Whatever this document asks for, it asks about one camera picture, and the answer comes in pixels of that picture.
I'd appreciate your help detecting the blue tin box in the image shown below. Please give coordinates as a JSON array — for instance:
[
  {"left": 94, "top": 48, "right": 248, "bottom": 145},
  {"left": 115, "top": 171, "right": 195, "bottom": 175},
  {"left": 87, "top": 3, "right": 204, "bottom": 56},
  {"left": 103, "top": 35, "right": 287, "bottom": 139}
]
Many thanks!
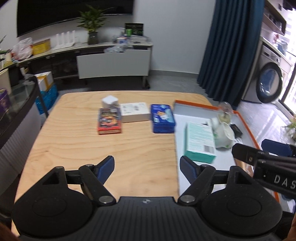
[{"left": 151, "top": 104, "right": 176, "bottom": 133}]

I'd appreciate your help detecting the potted green plant glass vase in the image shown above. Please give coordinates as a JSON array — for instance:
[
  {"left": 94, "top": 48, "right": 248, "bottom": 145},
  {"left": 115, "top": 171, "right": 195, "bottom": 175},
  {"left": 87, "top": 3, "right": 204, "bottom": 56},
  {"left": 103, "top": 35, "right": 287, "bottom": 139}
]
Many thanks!
[{"left": 77, "top": 4, "right": 109, "bottom": 45}]

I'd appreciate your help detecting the black green display card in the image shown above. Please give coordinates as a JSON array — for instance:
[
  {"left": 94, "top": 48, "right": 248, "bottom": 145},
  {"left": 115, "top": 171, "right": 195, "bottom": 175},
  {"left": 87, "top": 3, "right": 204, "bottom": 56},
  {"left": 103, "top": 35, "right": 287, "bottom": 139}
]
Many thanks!
[{"left": 125, "top": 23, "right": 144, "bottom": 37}]

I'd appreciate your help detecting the black glass side cabinet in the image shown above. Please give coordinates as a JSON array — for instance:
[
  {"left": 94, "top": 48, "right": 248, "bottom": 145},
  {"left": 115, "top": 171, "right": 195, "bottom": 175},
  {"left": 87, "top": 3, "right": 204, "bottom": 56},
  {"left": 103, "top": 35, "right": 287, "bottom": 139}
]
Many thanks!
[{"left": 1, "top": 74, "right": 41, "bottom": 212}]

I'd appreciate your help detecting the dark blue curtain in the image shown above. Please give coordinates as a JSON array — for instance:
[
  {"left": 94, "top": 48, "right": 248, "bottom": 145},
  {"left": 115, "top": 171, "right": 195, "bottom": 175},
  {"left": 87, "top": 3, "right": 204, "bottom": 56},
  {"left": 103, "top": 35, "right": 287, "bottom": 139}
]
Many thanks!
[{"left": 197, "top": 1, "right": 264, "bottom": 109}]

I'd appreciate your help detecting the white tv cabinet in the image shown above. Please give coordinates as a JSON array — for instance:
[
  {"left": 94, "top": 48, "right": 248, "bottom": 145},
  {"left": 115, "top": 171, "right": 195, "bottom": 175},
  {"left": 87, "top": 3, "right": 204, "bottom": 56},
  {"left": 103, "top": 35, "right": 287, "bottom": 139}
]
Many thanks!
[{"left": 18, "top": 41, "right": 153, "bottom": 89}]

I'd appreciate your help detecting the white labelled carton box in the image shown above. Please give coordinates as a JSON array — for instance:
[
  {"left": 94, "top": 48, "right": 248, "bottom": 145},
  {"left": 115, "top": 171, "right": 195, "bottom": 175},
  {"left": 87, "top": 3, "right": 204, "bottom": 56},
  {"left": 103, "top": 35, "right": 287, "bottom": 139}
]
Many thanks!
[{"left": 119, "top": 102, "right": 151, "bottom": 123}]

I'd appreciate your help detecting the silver washing machine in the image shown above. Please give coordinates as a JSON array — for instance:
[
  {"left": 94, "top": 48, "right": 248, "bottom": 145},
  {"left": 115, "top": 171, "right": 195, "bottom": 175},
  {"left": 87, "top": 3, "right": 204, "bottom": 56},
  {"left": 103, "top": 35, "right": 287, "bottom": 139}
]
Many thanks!
[{"left": 242, "top": 37, "right": 292, "bottom": 103}]

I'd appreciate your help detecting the white plug-in vaporizer device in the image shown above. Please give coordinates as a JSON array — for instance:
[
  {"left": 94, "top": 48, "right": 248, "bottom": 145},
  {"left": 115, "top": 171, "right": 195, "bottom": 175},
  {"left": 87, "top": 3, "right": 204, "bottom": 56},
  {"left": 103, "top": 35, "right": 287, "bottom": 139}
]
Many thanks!
[{"left": 210, "top": 118, "right": 235, "bottom": 149}]

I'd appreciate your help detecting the clear glass liquid bottle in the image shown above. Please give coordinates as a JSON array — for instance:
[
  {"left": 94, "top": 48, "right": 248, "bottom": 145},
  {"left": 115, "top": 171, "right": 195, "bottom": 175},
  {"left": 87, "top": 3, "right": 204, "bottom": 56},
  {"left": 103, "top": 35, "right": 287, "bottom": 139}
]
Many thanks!
[{"left": 218, "top": 102, "right": 233, "bottom": 124}]

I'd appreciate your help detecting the white router with antennas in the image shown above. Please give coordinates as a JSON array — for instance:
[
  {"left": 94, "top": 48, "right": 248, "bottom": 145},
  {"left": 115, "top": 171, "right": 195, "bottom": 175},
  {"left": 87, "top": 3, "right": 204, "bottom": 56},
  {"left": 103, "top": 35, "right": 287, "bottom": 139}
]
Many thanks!
[{"left": 53, "top": 30, "right": 75, "bottom": 50}]

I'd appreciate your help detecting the white cube charger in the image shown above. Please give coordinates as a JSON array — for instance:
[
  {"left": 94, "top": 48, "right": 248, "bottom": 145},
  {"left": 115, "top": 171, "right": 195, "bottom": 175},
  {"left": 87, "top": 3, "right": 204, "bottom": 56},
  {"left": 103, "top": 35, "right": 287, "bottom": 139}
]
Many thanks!
[{"left": 101, "top": 95, "right": 119, "bottom": 108}]

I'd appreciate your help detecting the orange rimmed white tray box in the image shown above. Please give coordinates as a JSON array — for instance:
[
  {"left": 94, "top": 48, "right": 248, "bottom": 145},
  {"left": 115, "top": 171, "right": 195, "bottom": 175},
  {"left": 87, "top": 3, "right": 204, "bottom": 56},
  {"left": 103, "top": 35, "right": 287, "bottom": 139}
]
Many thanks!
[{"left": 172, "top": 99, "right": 280, "bottom": 202}]

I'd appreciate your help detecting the teal and white box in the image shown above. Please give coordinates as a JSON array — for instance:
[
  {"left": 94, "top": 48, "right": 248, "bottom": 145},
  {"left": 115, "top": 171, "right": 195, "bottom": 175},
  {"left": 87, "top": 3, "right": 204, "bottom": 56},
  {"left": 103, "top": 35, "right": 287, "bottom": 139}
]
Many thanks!
[{"left": 184, "top": 122, "right": 216, "bottom": 164}]

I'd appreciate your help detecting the yellow cardboard box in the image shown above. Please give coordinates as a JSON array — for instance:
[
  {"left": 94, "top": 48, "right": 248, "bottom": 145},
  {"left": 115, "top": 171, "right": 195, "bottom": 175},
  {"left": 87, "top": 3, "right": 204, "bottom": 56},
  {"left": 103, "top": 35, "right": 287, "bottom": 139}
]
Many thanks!
[{"left": 32, "top": 39, "right": 51, "bottom": 55}]

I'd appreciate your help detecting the blue plastic bag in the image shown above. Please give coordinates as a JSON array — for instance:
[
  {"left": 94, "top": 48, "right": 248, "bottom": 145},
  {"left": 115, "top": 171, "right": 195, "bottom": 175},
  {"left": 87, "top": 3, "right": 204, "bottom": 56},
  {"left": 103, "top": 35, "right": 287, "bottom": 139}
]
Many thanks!
[{"left": 35, "top": 83, "right": 59, "bottom": 114}]

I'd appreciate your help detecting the black television screen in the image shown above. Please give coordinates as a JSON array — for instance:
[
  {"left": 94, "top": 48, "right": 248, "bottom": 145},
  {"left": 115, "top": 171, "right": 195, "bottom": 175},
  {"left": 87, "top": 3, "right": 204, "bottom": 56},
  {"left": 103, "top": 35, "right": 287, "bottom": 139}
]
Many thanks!
[{"left": 16, "top": 0, "right": 134, "bottom": 37}]

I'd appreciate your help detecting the purple patterned box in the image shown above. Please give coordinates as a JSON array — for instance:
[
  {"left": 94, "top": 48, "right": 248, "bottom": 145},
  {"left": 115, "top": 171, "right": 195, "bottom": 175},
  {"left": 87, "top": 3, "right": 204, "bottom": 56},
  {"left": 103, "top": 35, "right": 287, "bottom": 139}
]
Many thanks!
[{"left": 0, "top": 88, "right": 11, "bottom": 120}]

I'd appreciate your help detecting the white plastic bag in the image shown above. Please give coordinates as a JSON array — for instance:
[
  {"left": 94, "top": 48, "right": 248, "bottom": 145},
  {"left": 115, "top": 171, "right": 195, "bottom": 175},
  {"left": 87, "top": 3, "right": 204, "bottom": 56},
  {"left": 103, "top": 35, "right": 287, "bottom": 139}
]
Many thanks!
[{"left": 11, "top": 37, "right": 33, "bottom": 60}]

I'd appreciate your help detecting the red and blue card box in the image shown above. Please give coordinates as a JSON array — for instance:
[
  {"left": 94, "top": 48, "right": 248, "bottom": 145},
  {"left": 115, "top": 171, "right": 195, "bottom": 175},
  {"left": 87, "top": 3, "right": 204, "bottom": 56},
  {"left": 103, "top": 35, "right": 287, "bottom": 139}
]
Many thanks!
[{"left": 97, "top": 107, "right": 122, "bottom": 135}]

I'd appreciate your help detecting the white yellow-taped carton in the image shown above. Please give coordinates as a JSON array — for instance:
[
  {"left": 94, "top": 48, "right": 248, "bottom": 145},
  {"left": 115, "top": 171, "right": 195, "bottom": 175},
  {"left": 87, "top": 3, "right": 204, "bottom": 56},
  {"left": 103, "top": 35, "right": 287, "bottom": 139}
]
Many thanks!
[{"left": 35, "top": 71, "right": 54, "bottom": 91}]

